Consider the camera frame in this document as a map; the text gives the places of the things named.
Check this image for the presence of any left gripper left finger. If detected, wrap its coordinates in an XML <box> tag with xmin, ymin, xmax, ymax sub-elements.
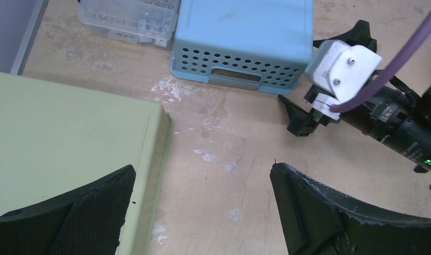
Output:
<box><xmin>0</xmin><ymin>165</ymin><xmax>136</xmax><ymax>254</ymax></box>

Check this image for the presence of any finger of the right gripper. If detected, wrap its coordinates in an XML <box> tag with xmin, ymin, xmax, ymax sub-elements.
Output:
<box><xmin>278</xmin><ymin>95</ymin><xmax>316</xmax><ymax>137</ymax></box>
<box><xmin>313</xmin><ymin>20</ymin><xmax>377</xmax><ymax>53</ymax></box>

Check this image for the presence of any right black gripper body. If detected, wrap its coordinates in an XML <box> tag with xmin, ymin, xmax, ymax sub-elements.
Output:
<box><xmin>287</xmin><ymin>99</ymin><xmax>340</xmax><ymax>137</ymax></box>

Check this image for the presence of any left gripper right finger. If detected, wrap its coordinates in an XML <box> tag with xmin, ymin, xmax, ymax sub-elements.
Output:
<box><xmin>270</xmin><ymin>163</ymin><xmax>431</xmax><ymax>254</ymax></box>

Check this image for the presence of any blue perforated plastic basket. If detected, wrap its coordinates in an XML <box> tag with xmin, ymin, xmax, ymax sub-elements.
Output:
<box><xmin>170</xmin><ymin>1</ymin><xmax>313</xmax><ymax>95</ymax></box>

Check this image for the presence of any green perforated plastic basket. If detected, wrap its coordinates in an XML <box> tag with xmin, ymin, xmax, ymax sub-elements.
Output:
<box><xmin>0</xmin><ymin>72</ymin><xmax>172</xmax><ymax>254</ymax></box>

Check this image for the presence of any clear plastic screw organizer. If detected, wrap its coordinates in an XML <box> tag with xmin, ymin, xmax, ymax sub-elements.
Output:
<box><xmin>77</xmin><ymin>0</ymin><xmax>180</xmax><ymax>47</ymax></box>

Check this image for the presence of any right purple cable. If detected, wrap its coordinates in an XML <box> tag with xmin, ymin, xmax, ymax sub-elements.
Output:
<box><xmin>330</xmin><ymin>0</ymin><xmax>431</xmax><ymax>114</ymax></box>

